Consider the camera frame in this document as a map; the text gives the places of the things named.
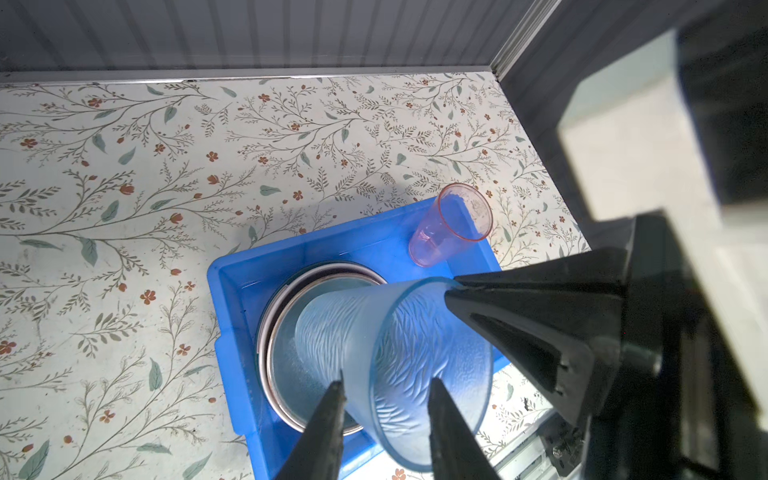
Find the blue plastic bin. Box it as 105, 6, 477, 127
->
207, 200, 501, 479

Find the blue translucent cup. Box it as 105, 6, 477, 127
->
294, 277, 494, 472

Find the floral table mat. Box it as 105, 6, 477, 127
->
1, 73, 588, 479

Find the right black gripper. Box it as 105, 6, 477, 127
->
444, 213, 767, 479

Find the pink translucent cup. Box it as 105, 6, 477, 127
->
408, 183, 493, 268

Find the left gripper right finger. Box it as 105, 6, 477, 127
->
428, 378, 500, 480

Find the pink ceramic bowl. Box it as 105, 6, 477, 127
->
255, 262, 388, 436

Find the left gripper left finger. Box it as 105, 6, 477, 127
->
275, 380, 346, 480

